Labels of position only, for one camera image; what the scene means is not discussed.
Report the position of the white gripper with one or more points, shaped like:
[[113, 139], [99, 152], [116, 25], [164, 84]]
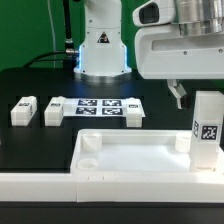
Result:
[[162, 53]]

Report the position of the white desk top tray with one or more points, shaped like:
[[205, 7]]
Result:
[[124, 151]]

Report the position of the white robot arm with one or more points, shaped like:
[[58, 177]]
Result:
[[103, 56]]

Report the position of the white marker sheet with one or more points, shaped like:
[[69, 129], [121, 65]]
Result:
[[83, 107]]

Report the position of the white front fence bar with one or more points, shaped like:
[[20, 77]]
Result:
[[193, 188]]

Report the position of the black cable vertical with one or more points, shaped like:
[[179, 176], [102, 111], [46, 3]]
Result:
[[69, 45]]

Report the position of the black cable horizontal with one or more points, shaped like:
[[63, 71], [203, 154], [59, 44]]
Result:
[[55, 56]]

